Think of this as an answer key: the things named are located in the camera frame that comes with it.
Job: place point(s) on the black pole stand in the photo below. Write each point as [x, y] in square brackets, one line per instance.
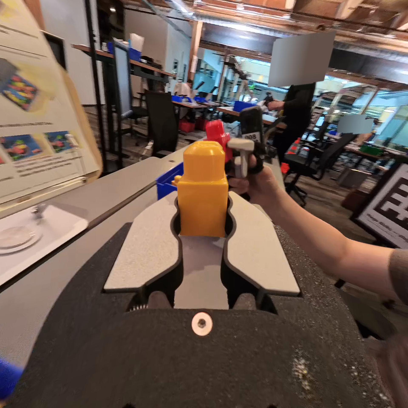
[93, 63]

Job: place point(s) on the black framed dark panel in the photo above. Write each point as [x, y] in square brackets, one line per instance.
[57, 51]

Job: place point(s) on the orange traffic cone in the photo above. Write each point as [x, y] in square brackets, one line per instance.
[294, 147]

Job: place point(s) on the black office chair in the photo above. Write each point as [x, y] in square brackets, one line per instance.
[162, 121]
[306, 162]

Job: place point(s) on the black framed marker sign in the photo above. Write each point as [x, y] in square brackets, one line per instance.
[392, 207]

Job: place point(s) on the small blue storage box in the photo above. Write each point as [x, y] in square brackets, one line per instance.
[134, 54]

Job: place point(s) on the black framed standing whiteboard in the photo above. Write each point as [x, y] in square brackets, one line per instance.
[122, 83]

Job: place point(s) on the person's right hand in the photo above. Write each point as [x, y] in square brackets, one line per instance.
[261, 188]

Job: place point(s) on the red one-stud toy block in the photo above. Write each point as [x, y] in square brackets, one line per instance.
[216, 134]

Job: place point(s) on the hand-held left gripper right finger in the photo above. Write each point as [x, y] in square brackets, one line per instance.
[258, 251]

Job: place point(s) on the brown cardboard box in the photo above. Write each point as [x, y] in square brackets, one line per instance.
[353, 200]

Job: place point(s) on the person's right forearm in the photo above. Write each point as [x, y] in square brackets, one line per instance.
[318, 242]

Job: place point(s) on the yellow two-stud toy block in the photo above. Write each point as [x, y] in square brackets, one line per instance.
[202, 207]

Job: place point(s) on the wooden standing desk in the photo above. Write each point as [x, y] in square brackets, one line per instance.
[153, 68]

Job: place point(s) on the blue plastic bin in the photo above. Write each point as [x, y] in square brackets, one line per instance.
[244, 106]
[8, 379]
[165, 191]

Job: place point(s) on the white board stand base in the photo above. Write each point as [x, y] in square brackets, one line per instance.
[57, 229]

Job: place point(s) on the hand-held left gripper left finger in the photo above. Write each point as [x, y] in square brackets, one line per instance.
[146, 251]

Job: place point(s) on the green plastic bin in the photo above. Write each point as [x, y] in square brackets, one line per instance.
[371, 150]

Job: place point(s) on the grey metal box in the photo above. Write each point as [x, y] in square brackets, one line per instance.
[353, 177]

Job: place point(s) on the cluster of assembled block steps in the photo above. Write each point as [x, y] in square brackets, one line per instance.
[177, 181]

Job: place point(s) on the red plastic bin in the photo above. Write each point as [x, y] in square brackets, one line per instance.
[201, 124]
[186, 126]

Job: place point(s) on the wooden instruction board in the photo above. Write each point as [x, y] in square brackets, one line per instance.
[32, 143]

